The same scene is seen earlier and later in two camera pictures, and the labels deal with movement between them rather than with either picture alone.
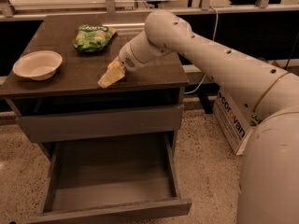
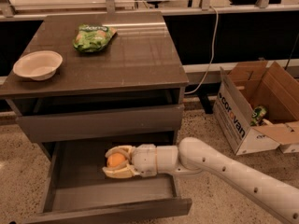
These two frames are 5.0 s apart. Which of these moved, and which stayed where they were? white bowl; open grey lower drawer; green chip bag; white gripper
Moved: white gripper
Stayed: open grey lower drawer; white bowl; green chip bag
